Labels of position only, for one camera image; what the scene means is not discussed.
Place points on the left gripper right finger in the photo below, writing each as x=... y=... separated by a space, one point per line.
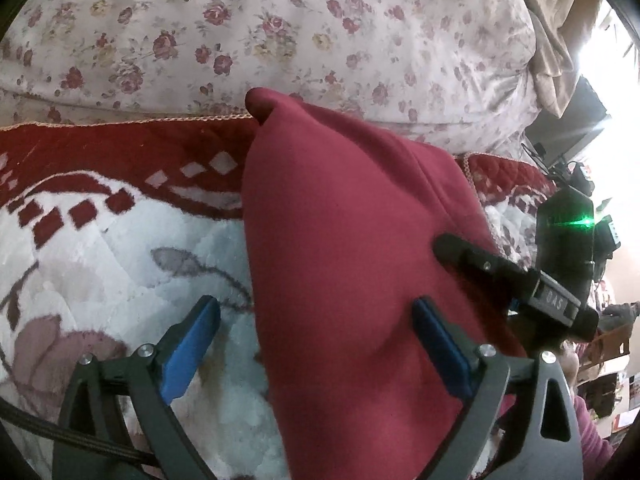
x=526 y=398

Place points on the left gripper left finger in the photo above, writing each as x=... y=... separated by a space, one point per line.
x=151 y=378

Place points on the dark red small garment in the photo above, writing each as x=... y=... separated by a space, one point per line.
x=340 y=218

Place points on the pink sleeve forearm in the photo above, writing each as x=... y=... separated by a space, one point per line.
x=596 y=452

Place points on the right hand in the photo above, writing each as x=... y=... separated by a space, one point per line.
x=569 y=361

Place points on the red white plush blanket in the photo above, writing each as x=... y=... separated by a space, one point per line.
x=109 y=235

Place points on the floral white duvet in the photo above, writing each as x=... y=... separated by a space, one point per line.
x=450 y=72

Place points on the beige curtain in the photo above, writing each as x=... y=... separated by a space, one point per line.
x=562 y=28

